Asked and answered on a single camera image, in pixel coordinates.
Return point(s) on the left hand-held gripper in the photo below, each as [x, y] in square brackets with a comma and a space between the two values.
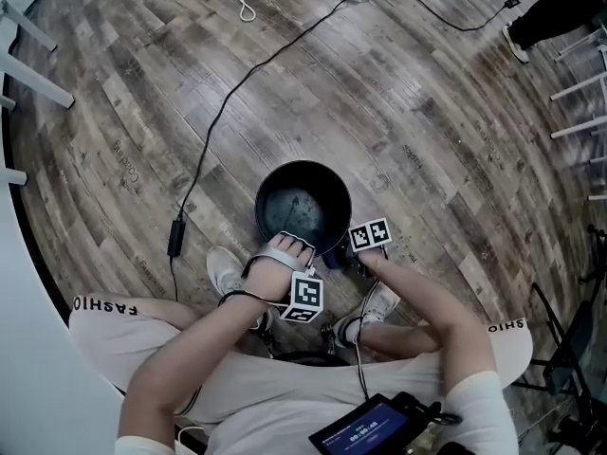
[306, 296]

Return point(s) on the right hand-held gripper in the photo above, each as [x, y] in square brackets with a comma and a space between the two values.
[370, 235]

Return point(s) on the dark blue cloth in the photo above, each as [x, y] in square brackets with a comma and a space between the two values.
[334, 258]

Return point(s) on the black round bucket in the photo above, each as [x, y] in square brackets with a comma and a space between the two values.
[322, 192]

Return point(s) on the person's right forearm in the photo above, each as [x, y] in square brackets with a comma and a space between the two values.
[417, 306]

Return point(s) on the person's left forearm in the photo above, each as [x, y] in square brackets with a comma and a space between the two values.
[180, 363]

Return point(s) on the person's left hand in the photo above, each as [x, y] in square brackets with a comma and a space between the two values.
[268, 282]

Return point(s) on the person's right white sock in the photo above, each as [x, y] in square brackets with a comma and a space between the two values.
[351, 332]

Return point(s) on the black stool with chrome base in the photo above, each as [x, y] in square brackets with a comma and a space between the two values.
[308, 359]

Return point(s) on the person's right white shoe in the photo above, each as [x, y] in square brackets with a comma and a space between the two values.
[381, 303]

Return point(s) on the person's right leg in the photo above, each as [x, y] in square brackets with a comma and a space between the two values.
[403, 339]

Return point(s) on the black power adapter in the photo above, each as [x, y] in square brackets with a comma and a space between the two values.
[176, 239]

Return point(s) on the black screen device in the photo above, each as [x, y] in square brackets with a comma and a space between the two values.
[365, 431]

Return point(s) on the person's white shirt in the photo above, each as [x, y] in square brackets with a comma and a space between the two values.
[479, 410]

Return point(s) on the black stand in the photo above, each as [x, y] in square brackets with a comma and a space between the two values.
[598, 254]

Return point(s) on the black folding chair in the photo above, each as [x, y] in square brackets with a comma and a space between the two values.
[574, 344]

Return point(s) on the white table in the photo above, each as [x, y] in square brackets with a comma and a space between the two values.
[40, 85]

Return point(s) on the white table frame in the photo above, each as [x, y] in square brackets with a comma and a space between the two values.
[576, 88]

